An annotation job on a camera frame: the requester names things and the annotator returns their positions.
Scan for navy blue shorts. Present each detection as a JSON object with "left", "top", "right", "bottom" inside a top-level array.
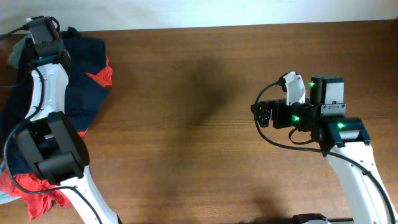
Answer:
[{"left": 0, "top": 36, "right": 111, "bottom": 175}]

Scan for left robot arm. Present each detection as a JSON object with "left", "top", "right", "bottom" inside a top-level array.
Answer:
[{"left": 10, "top": 16, "right": 121, "bottom": 223}]

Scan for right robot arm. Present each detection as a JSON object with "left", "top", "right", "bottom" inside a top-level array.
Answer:
[{"left": 251, "top": 72, "right": 397, "bottom": 224}]

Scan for light grey garment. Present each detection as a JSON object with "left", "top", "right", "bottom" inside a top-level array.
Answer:
[{"left": 1, "top": 34, "right": 32, "bottom": 204}]

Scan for black garment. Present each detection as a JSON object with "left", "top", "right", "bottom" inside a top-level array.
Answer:
[{"left": 60, "top": 27, "right": 81, "bottom": 39}]

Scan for red t-shirt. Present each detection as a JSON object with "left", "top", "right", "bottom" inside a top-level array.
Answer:
[{"left": 3, "top": 56, "right": 120, "bottom": 223}]

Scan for right black cable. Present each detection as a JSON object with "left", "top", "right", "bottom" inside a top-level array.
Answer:
[{"left": 253, "top": 81, "right": 396, "bottom": 224}]

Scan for black cable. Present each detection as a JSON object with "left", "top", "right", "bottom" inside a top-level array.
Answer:
[
  {"left": 253, "top": 81, "right": 396, "bottom": 224},
  {"left": 0, "top": 15, "right": 103, "bottom": 224}
]

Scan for left black cable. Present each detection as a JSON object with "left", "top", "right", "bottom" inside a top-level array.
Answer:
[{"left": 0, "top": 15, "right": 103, "bottom": 224}]

